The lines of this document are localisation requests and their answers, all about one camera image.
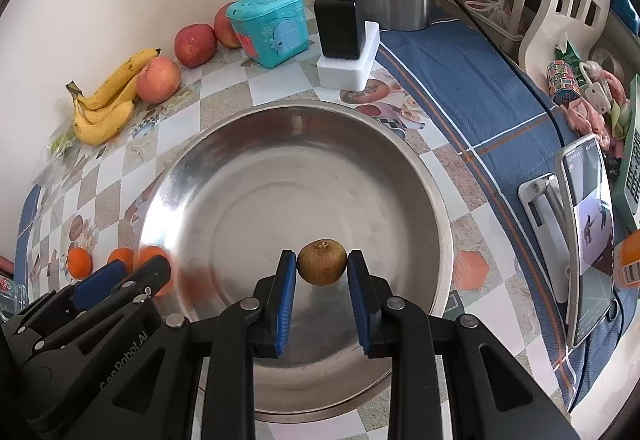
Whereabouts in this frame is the middle red apple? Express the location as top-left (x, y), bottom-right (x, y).
top-left (174, 24), bottom-right (217, 68)

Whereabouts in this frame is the orange box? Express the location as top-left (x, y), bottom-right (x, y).
top-left (613, 230), bottom-right (640, 289)

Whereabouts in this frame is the white phone stand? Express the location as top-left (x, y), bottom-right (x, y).
top-left (518, 173), bottom-right (570, 304)

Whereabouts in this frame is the pale red apple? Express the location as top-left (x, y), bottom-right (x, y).
top-left (137, 56), bottom-right (181, 104)

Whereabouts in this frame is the checkered plastic table cover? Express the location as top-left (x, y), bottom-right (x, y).
top-left (24, 31), bottom-right (532, 440)

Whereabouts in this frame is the large steel plate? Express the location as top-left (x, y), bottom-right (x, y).
top-left (140, 100), bottom-right (454, 424)

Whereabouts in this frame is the plastic bag green fruit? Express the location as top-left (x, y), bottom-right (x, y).
top-left (49, 128), bottom-right (77, 159)

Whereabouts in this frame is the right red apple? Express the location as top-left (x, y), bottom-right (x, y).
top-left (213, 3), bottom-right (241, 50)

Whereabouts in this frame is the teal toy house box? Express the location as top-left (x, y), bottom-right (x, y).
top-left (226, 0), bottom-right (309, 69)

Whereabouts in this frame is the yellow banana bunch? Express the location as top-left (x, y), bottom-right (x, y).
top-left (65, 48), bottom-right (160, 146)

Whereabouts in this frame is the small brown kiwi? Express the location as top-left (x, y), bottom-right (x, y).
top-left (297, 238), bottom-right (347, 286)

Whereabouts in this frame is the orange tangerine with stem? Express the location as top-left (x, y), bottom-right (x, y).
top-left (66, 247), bottom-right (92, 281)

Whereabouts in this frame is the black power adapter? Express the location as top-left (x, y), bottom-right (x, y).
top-left (314, 0), bottom-right (366, 60)

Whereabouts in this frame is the smartphone on stand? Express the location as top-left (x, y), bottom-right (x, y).
top-left (555, 134), bottom-right (614, 348)

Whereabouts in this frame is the green calculator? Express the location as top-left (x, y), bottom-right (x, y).
top-left (612, 74), bottom-right (640, 232)

